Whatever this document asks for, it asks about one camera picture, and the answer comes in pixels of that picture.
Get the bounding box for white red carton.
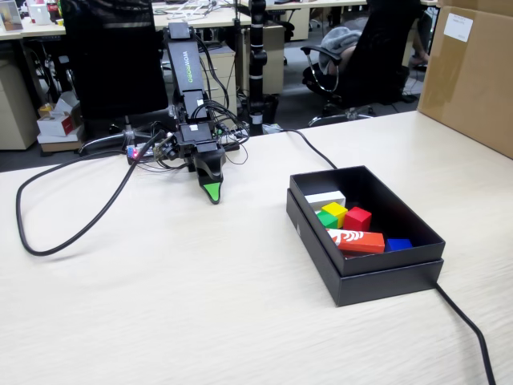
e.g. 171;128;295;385
37;111;84;139

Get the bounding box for picture frame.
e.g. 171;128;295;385
0;0;24;33

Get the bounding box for black open box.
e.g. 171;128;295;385
285;188;445;308

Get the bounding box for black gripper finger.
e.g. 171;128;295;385
192;148;228;185
200;181;223;206

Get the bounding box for orange carton white print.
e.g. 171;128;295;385
325;227;386;258

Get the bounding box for small brown cardboard box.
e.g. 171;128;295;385
39;136;83;153

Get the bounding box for red wooden cube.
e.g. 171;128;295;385
342;206;373;233

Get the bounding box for beige drawer cabinet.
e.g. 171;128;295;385
199;47;238;118
264;24;286;94
0;59;40;152

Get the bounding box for black chrome office chair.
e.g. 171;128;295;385
300;0;424;128

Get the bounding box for black pole white bands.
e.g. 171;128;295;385
247;0;280;126

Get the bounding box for black cardboard box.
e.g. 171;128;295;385
289;164;447;278

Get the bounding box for black mesh office chair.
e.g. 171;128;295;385
59;0;180;157

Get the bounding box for seated person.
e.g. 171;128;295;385
341;10;433;68

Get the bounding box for small white box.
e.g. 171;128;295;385
304;190;347;212

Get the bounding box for black servo wire bundle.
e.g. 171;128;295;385
191;30;241;136

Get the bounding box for white paper label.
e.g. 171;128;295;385
445;12;475;43

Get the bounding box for blue wooden cube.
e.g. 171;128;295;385
386;237;414;253

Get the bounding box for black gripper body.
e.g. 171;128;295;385
178;122;214;157

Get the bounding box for controller board red LED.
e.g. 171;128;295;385
126;143;157;164

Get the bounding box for green wooden cube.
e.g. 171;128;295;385
315;211;340;230

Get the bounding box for thick black cable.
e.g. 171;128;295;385
276;128;498;385
15;130;168;257

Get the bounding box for beige office desk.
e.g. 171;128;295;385
240;0;370;11
153;6;252;29
0;18;67;41

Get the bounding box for white cables pile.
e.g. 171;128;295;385
165;0;220;20

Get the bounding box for yellow wooden cube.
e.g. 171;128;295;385
320;201;349;229

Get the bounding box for large cardboard box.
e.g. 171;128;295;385
416;0;513;160

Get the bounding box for grey cloth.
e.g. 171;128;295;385
320;24;364;75

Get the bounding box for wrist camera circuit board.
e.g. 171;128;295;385
151;134;180;160

